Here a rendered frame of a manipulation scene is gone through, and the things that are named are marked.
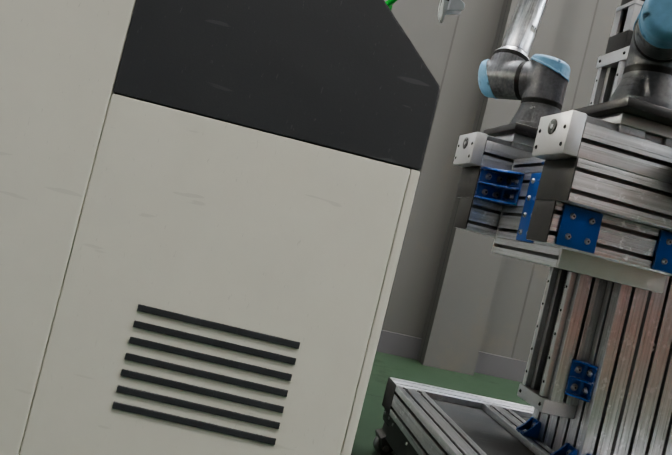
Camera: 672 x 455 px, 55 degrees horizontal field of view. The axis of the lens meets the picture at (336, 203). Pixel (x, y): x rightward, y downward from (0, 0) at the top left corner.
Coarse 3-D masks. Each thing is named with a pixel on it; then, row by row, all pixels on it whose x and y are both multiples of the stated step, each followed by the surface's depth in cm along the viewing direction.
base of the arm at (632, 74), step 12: (624, 72) 140; (636, 72) 136; (648, 72) 134; (660, 72) 133; (624, 84) 137; (636, 84) 134; (648, 84) 133; (660, 84) 133; (612, 96) 139; (624, 96) 135; (636, 96) 133; (648, 96) 132; (660, 96) 132
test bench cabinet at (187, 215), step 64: (128, 128) 116; (192, 128) 117; (128, 192) 116; (192, 192) 117; (256, 192) 117; (320, 192) 118; (384, 192) 119; (128, 256) 116; (192, 256) 117; (256, 256) 117; (320, 256) 118; (384, 256) 119; (64, 320) 115; (128, 320) 116; (192, 320) 116; (256, 320) 117; (320, 320) 118; (64, 384) 115; (128, 384) 116; (192, 384) 117; (256, 384) 117; (320, 384) 118; (64, 448) 115; (128, 448) 116; (192, 448) 116; (256, 448) 117; (320, 448) 118
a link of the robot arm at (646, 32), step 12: (648, 0) 122; (660, 0) 121; (648, 12) 122; (660, 12) 121; (648, 24) 122; (660, 24) 121; (636, 36) 132; (648, 36) 125; (660, 36) 122; (648, 48) 129; (660, 48) 126
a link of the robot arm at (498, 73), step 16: (528, 0) 198; (544, 0) 199; (528, 16) 197; (512, 32) 197; (528, 32) 196; (512, 48) 193; (528, 48) 196; (480, 64) 197; (496, 64) 193; (512, 64) 190; (480, 80) 196; (496, 80) 192; (512, 80) 189; (496, 96) 196; (512, 96) 192
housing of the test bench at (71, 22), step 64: (0, 0) 115; (64, 0) 116; (128, 0) 116; (0, 64) 115; (64, 64) 116; (0, 128) 115; (64, 128) 116; (0, 192) 115; (64, 192) 116; (0, 256) 115; (64, 256) 116; (0, 320) 115; (0, 384) 115; (0, 448) 115
